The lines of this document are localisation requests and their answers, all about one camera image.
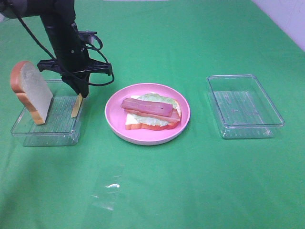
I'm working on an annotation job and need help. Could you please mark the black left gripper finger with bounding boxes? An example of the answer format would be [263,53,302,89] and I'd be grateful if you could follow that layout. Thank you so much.
[61,74,89,98]

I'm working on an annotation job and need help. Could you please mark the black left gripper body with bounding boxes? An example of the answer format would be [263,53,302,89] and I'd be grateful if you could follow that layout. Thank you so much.
[37,22,113,79]

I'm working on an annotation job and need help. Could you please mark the yellow cheese slice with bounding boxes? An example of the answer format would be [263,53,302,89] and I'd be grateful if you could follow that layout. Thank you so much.
[71,93,83,118]

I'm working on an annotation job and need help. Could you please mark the bread slice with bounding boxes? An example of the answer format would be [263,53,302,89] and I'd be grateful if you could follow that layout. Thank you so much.
[125,93,182,131]
[10,61,53,125]

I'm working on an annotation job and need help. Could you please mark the green lettuce leaf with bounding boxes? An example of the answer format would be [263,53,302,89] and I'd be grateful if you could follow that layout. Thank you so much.
[125,93,182,127]

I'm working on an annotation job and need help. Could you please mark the bacon strip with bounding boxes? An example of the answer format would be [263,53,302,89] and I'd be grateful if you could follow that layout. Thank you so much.
[121,98,173,117]
[124,109,181,123]

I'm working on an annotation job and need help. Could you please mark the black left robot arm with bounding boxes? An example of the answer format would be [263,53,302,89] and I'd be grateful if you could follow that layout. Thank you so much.
[0,0,114,98]

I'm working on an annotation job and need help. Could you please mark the pink round plate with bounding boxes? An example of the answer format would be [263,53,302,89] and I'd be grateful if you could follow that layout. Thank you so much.
[104,83,191,146]

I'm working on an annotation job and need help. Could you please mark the clear left food container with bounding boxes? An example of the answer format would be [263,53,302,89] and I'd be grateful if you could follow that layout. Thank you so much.
[11,80,85,147]

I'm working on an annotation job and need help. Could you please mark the clear food container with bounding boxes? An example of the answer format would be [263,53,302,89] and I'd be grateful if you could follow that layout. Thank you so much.
[11,80,85,147]
[206,74,285,139]

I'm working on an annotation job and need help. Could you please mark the clear plastic film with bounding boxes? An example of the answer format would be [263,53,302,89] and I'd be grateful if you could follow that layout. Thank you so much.
[90,165,124,211]

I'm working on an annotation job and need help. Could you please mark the green table cloth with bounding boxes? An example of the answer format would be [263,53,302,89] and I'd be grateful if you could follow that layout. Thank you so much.
[0,0,305,229]

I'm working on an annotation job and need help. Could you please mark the clear right food container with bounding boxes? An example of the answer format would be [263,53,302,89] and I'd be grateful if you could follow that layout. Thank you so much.
[206,74,285,139]

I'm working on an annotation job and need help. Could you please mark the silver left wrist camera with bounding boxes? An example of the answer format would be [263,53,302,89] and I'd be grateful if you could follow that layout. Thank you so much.
[78,30,97,44]

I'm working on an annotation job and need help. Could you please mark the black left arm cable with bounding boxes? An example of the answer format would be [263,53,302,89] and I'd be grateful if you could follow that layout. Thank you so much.
[16,16,115,87]

